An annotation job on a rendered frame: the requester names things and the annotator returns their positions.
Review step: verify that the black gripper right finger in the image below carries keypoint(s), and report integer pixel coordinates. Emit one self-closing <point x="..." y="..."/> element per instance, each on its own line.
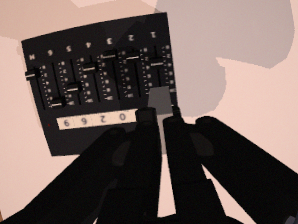
<point x="264" y="187"/>

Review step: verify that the black lighting desk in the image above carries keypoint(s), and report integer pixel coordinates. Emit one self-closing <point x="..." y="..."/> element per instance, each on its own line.
<point x="108" y="93"/>

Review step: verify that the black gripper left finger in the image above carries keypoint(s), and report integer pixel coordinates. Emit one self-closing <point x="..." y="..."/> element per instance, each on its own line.
<point x="76" y="195"/>

